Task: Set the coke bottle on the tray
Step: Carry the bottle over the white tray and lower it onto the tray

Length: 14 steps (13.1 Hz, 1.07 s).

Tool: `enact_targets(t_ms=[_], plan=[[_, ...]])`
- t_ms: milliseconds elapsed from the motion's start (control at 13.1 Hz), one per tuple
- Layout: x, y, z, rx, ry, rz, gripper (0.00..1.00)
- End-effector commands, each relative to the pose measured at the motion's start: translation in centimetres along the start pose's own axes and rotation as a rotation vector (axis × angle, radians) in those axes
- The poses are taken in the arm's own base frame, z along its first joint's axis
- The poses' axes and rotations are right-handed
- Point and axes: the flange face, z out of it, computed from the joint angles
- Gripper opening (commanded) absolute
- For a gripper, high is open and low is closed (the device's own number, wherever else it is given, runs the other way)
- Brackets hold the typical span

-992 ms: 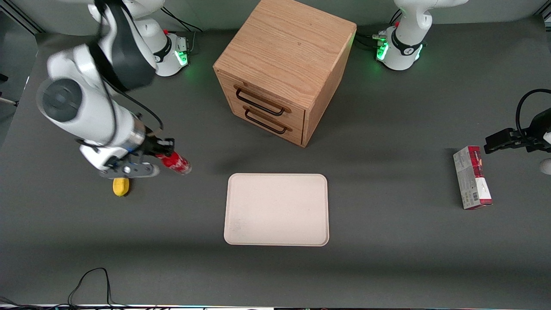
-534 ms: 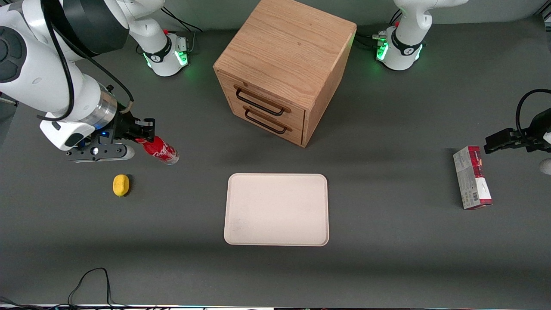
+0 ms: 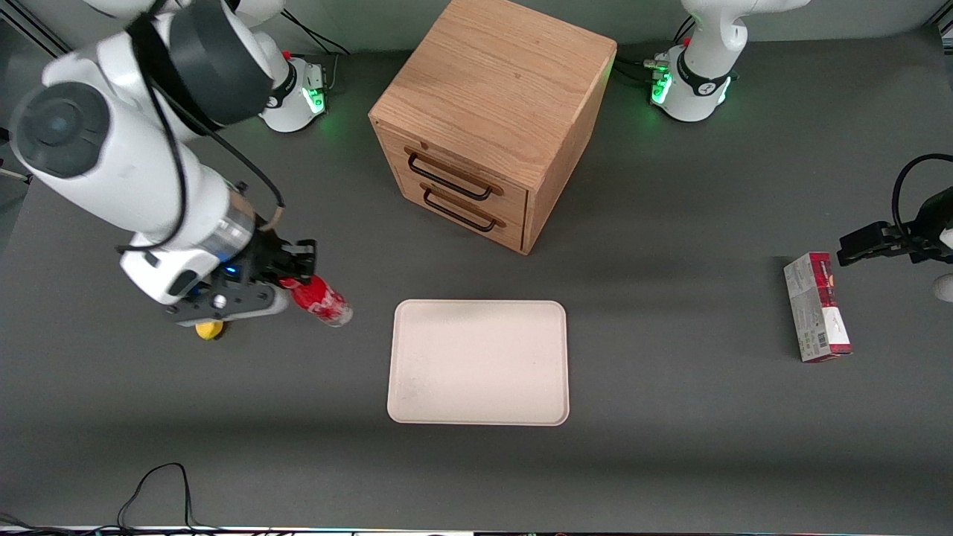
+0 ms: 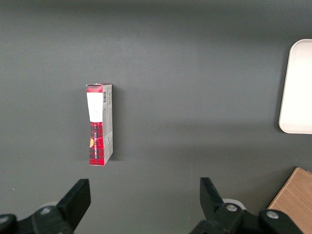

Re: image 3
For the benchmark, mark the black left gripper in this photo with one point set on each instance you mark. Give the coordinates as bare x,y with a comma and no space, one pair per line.
926,232

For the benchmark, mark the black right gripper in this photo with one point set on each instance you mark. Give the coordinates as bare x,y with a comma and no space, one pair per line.
266,258

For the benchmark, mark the red coke bottle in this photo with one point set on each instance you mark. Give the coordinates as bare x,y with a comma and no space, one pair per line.
320,300

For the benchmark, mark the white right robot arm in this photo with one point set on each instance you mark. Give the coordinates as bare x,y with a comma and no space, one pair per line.
112,171

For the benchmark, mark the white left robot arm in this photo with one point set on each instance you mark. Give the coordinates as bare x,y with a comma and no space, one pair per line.
703,67

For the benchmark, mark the cream rectangular tray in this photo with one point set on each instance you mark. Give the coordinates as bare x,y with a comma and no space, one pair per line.
476,365

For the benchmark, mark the red plaid cardboard box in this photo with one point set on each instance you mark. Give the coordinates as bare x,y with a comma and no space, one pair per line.
815,309

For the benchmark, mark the small yellow round object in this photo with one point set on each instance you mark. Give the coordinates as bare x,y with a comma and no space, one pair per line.
209,330

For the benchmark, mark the wooden drawer cabinet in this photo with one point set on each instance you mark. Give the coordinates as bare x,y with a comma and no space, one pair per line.
499,74

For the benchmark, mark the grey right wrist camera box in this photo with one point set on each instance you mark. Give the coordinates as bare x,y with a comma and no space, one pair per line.
238,301

